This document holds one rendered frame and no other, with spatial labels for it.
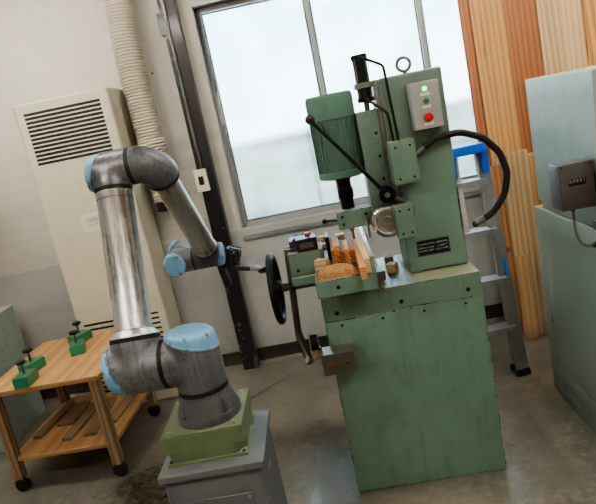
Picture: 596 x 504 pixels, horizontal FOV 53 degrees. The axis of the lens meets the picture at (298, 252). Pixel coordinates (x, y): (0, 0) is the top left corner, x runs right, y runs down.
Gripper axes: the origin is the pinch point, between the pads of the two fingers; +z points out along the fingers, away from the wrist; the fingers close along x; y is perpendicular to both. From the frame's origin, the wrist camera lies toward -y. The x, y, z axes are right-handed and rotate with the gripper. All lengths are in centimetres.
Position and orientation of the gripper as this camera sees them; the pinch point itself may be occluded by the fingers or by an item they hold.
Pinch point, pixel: (259, 269)
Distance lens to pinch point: 245.8
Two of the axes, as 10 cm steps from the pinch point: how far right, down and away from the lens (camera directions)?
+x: 0.3, -2.2, 9.7
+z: 9.9, 1.5, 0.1
